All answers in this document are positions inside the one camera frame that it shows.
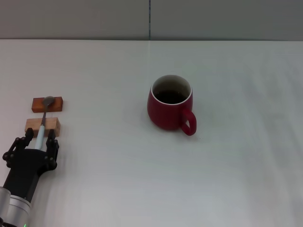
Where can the dark coffee liquid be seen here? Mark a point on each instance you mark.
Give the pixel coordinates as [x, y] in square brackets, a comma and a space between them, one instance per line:
[171, 97]

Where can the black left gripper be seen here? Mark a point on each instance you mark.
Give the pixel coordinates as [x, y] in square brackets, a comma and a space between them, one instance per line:
[26, 165]

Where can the red ceramic cup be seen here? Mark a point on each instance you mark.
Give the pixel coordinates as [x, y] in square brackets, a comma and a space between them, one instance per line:
[163, 116]

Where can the dark reddish wooden block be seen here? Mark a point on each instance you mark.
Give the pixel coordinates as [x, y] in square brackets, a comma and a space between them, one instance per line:
[56, 104]

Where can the light wooden block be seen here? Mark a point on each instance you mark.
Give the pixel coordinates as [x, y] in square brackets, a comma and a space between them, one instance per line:
[50, 124]

